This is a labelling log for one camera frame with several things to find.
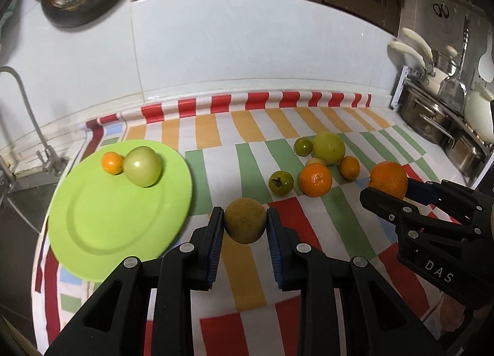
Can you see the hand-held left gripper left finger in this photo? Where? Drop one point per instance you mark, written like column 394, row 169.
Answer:
column 217, row 240

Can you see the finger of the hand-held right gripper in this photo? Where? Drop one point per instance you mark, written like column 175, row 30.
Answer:
column 386, row 209
column 424, row 192

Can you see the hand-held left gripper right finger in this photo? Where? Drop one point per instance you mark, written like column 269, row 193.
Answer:
column 274, row 240

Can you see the large orange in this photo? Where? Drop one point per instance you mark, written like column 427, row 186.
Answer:
column 388, row 182

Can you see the brownish yellow round fruit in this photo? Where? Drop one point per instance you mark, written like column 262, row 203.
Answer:
column 246, row 220

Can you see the small orange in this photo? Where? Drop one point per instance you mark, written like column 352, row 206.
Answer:
column 349, row 167

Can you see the large yellow-green fruit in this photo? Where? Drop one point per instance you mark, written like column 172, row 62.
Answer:
column 328, row 147

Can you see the small yellow fruit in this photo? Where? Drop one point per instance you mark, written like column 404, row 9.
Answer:
column 316, row 161

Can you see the green plate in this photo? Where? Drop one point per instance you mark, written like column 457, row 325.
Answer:
column 115, row 224

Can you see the small steel pot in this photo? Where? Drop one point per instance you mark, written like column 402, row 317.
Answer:
column 463, row 149

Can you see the small green tomato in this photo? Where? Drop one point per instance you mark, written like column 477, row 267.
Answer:
column 303, row 146
column 281, row 183

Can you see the mandarin orange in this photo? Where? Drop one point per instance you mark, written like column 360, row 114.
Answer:
column 315, row 180

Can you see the large steel pot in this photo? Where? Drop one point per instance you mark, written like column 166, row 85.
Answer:
column 424, row 116

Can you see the striped tablecloth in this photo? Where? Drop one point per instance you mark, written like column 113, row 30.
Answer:
column 251, row 155

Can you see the white jug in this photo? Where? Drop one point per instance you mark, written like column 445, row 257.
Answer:
column 478, row 108

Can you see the large green tomato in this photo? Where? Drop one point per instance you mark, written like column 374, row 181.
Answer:
column 142, row 166

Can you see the white pot rack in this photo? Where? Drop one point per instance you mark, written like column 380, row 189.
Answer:
column 398, row 85

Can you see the metal spatula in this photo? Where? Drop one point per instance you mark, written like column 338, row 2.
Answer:
column 453, row 85

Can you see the small orange kumquat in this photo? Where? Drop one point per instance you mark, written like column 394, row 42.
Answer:
column 112, row 163

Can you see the white spoon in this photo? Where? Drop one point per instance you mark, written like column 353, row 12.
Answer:
column 487, row 58

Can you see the black scissors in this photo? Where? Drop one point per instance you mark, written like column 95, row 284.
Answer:
column 440, row 10

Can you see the steel sink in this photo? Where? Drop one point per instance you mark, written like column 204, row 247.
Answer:
column 23, row 217

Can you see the steel faucet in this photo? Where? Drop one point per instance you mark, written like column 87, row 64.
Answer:
column 34, row 128

